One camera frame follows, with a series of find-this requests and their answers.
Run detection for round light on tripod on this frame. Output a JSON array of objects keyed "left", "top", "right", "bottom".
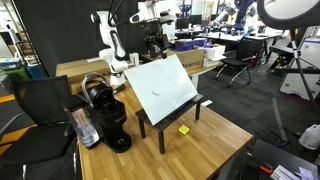
[{"left": 256, "top": 0, "right": 320, "bottom": 116}]

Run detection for orange handled clamp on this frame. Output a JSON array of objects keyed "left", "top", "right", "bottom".
[{"left": 259, "top": 164, "right": 274, "bottom": 175}]

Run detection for black mesh office chair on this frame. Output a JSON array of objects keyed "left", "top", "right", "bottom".
[{"left": 0, "top": 74, "right": 81, "bottom": 180}]

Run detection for dark wooden stand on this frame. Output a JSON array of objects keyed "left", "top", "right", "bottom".
[{"left": 135, "top": 94, "right": 204, "bottom": 155}]

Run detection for long flat cardboard box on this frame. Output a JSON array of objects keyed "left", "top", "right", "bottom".
[{"left": 55, "top": 57, "right": 111, "bottom": 84}]

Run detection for black curtain backdrop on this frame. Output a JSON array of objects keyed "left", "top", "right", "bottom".
[{"left": 12, "top": 0, "right": 153, "bottom": 78}]

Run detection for black coffee machine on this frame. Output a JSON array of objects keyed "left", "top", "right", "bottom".
[{"left": 61, "top": 72, "right": 133, "bottom": 154}]

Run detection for white paper labels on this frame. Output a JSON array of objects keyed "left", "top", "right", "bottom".
[{"left": 269, "top": 164, "right": 316, "bottom": 180}]

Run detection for long white office desk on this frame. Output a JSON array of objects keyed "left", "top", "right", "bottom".
[{"left": 199, "top": 31, "right": 284, "bottom": 44}]

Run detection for green storage bin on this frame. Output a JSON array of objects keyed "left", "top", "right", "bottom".
[{"left": 3, "top": 66, "right": 31, "bottom": 81}]

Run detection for small white paper label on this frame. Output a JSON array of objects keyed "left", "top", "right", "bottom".
[{"left": 201, "top": 99, "right": 214, "bottom": 108}]

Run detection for white whiteboard panel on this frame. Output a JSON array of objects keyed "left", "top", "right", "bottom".
[{"left": 123, "top": 54, "right": 199, "bottom": 127}]

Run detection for small blue box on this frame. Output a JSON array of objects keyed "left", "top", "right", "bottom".
[{"left": 193, "top": 37, "right": 208, "bottom": 48}]

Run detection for small yellow block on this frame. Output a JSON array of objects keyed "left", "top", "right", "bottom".
[{"left": 177, "top": 124, "right": 191, "bottom": 136}]

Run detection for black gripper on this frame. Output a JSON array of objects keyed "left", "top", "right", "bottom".
[{"left": 144, "top": 29, "right": 170, "bottom": 60}]

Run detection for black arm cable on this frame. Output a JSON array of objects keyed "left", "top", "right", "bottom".
[{"left": 107, "top": 0, "right": 125, "bottom": 28}]

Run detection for large blue box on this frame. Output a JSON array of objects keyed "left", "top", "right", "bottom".
[{"left": 174, "top": 39, "right": 195, "bottom": 52}]

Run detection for white post on black base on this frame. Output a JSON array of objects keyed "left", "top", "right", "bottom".
[{"left": 128, "top": 52, "right": 141, "bottom": 68}]

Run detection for black metal shelf rack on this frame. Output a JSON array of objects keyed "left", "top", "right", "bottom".
[{"left": 13, "top": 29, "right": 42, "bottom": 68}]

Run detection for black computer monitor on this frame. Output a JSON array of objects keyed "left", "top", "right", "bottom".
[
  {"left": 189, "top": 14, "right": 203, "bottom": 26},
  {"left": 175, "top": 18, "right": 191, "bottom": 31}
]

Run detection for blue storage bin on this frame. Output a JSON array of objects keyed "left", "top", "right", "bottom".
[{"left": 25, "top": 63, "right": 46, "bottom": 79}]

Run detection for black cylindrical handle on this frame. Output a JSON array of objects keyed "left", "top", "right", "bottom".
[{"left": 112, "top": 83, "right": 127, "bottom": 95}]

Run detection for black device on boom arm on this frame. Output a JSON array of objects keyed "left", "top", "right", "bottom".
[{"left": 268, "top": 44, "right": 301, "bottom": 75}]

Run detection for grey floor cable strip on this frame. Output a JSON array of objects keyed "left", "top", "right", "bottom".
[{"left": 269, "top": 88, "right": 290, "bottom": 143}]

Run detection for printed cardboard box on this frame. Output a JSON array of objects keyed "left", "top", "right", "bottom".
[{"left": 166, "top": 48, "right": 205, "bottom": 71}]

